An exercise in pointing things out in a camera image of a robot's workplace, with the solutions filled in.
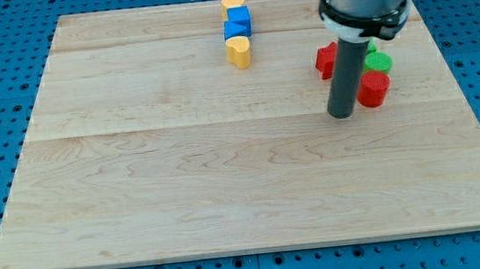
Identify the red star block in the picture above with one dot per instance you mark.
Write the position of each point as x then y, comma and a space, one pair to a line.
325, 60

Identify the yellow heart block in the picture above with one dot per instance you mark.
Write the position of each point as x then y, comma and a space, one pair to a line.
238, 51

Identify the wooden board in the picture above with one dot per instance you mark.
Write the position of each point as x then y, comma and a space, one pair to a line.
145, 146

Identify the blue triangle block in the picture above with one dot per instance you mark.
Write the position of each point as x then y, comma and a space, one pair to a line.
236, 29

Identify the blue cube block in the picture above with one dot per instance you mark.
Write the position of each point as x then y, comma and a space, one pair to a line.
239, 15

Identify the yellow hexagon block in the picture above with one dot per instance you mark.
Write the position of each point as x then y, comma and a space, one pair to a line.
226, 4

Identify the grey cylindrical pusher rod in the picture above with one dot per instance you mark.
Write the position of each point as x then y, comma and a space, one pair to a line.
345, 82

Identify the red cylinder block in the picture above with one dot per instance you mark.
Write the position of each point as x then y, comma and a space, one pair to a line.
374, 86

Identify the green cylinder block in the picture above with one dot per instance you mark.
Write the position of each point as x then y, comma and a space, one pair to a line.
378, 61

